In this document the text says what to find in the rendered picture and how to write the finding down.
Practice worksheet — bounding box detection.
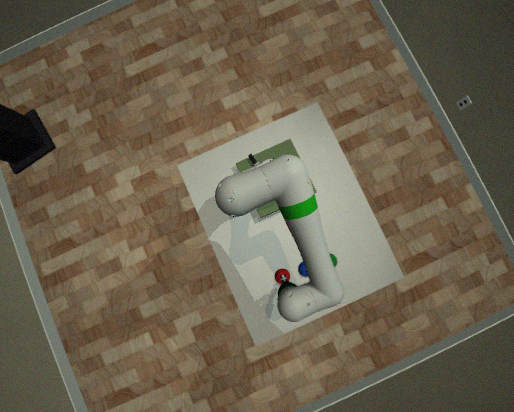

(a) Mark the blue dome bell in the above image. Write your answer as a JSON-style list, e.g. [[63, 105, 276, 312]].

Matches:
[[298, 261, 308, 277]]

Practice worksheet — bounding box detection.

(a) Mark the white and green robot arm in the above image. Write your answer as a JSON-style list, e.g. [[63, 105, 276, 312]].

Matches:
[[215, 154, 344, 322]]

